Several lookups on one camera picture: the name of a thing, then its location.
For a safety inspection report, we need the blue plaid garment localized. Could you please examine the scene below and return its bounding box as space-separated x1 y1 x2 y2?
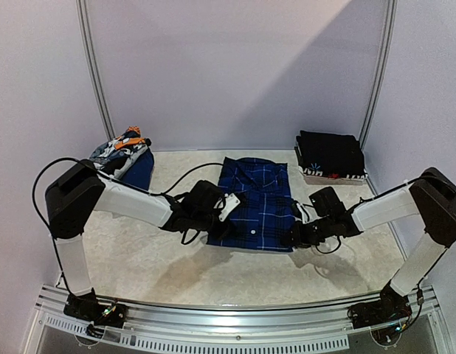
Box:
207 157 295 253

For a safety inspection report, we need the black t-shirt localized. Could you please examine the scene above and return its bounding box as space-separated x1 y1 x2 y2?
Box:
294 131 366 178

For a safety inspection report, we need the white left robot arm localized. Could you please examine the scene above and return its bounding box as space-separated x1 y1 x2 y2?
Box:
39 157 241 320

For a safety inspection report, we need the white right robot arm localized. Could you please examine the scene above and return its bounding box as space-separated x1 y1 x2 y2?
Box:
282 167 456 322

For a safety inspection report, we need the camouflage orange garment pile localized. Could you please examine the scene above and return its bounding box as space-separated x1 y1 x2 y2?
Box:
89 126 152 179

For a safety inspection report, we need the solid navy blue garment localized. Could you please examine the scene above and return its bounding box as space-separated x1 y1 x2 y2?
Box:
120 150 154 191

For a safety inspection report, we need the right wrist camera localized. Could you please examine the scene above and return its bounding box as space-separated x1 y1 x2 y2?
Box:
291 201 311 224

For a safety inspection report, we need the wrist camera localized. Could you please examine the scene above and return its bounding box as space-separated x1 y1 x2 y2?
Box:
291 201 311 224
216 193 241 222

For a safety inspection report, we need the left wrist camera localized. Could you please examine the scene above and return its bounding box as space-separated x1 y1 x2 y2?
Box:
216 193 241 222

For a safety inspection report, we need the aluminium front rail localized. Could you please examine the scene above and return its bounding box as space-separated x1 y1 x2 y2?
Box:
25 285 452 353

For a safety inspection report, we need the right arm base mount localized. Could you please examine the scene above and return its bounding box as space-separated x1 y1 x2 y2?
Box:
347 296 419 332

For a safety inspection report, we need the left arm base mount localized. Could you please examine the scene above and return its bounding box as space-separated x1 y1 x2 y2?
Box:
63 293 128 328

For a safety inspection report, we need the right aluminium frame post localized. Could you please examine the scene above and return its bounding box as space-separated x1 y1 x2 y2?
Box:
359 0 398 150

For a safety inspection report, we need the aluminium frame post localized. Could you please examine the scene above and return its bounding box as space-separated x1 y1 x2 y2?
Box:
76 0 115 139
359 0 398 150

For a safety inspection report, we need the left aluminium frame post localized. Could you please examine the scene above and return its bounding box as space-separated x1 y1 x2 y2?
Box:
76 0 115 139

